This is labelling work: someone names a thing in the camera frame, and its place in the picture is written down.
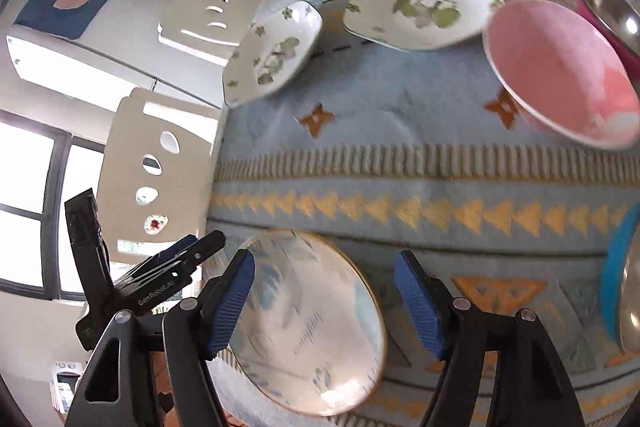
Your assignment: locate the round leaf pattern plate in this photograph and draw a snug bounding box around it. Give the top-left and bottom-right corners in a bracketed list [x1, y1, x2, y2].
[230, 229, 387, 417]

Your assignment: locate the blue steel bowl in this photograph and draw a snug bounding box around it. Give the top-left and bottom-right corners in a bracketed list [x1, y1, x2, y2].
[600, 204, 639, 355]

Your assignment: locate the small hexagonal floral plate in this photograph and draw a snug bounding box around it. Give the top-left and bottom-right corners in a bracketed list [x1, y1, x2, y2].
[222, 0, 323, 108]

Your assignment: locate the pink ceramic bowl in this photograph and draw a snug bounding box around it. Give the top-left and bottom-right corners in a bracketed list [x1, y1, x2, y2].
[483, 0, 639, 150]

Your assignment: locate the large hexagonal floral plate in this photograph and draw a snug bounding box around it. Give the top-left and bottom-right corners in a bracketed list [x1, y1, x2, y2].
[343, 0, 503, 52]

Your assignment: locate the magenta steel bowl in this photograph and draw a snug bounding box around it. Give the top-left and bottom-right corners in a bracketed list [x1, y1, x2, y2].
[577, 0, 640, 81]

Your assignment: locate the white chair near left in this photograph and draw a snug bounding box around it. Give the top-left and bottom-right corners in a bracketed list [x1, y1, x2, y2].
[96, 88, 221, 265]

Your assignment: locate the white chair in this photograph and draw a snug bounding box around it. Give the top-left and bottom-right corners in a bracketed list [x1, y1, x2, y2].
[96, 88, 221, 265]
[157, 0, 262, 67]

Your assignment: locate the patterned blue table runner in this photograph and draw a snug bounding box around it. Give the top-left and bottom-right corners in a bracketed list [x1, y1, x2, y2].
[208, 0, 639, 426]

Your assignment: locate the white chair far left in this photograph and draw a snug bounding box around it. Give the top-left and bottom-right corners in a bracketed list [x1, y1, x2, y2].
[157, 0, 262, 67]

